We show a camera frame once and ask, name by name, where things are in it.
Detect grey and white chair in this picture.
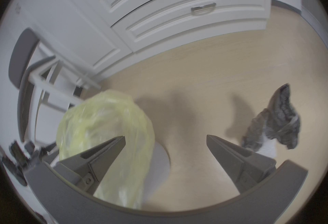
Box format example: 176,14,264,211
8,27,103,147

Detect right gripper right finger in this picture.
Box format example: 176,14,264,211
206,134,277,194

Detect yellow plastic bag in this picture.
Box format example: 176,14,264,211
56,90,156,209

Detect white trash bin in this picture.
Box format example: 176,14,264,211
142,141,171,204

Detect crumpled black plastic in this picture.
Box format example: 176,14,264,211
241,84,301,152

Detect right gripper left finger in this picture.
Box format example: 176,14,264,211
54,136,126,194

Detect white wardrobe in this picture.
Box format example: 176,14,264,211
14,0,272,86

